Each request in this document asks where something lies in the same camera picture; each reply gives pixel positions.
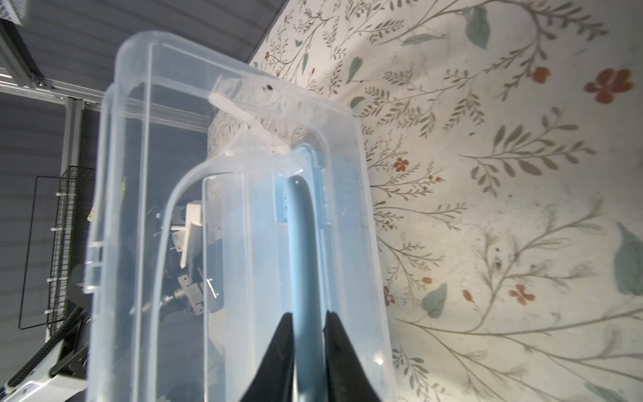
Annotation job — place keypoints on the black wire side basket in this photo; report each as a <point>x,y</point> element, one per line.
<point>57,235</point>

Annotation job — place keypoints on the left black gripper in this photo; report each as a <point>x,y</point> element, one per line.
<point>186,286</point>

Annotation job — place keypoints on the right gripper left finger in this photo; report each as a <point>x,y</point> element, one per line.
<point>274,378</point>

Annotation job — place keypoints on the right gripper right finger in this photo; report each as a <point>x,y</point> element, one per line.
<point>346,379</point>

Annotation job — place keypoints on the blue plastic tool box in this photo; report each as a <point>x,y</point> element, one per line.
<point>284,170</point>

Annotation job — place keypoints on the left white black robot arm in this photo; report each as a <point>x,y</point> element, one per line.
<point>195,360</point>

